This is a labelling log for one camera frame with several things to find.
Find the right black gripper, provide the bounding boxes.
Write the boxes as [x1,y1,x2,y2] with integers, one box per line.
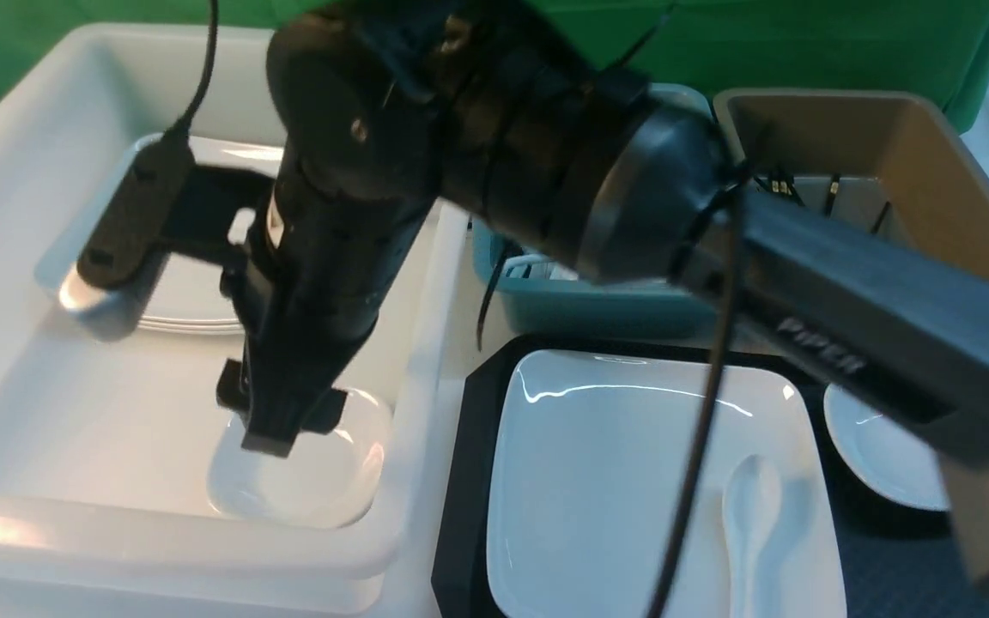
[216,163,434,457]

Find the white small bowl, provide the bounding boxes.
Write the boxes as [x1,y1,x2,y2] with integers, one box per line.
[205,388,392,530]
[822,385,950,512]

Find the large white square plate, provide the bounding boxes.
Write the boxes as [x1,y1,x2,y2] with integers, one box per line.
[486,349,847,617]

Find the white spoon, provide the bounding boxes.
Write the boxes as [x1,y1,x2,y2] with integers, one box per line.
[722,454,784,617]

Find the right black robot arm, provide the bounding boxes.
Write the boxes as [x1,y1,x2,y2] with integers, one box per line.
[217,1,989,593]

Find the top stacked white plate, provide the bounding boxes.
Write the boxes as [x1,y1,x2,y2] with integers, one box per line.
[34,134,282,319]

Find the stacked white plate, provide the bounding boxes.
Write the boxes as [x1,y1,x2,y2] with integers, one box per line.
[34,134,282,319]
[138,322,244,336]
[138,316,243,328]

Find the middle stacked white plate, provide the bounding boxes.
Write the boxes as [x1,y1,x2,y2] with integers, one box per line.
[138,316,243,328]

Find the bottom stacked white plate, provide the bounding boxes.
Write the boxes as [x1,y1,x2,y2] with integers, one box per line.
[138,322,244,336]

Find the teal plastic bin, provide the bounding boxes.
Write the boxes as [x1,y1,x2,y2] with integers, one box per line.
[472,83,726,339]

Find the large white plastic tub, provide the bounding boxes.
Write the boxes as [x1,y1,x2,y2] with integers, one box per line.
[0,24,470,617]

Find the black chopsticks in bin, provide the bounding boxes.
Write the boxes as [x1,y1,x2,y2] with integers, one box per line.
[753,166,895,236]

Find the brown plastic bin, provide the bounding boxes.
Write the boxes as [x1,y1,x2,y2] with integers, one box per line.
[712,88,989,281]

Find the black serving tray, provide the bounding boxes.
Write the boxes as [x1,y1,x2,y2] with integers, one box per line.
[431,334,989,617]

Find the green cloth backdrop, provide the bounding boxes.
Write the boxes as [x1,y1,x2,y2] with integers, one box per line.
[0,1,989,129]

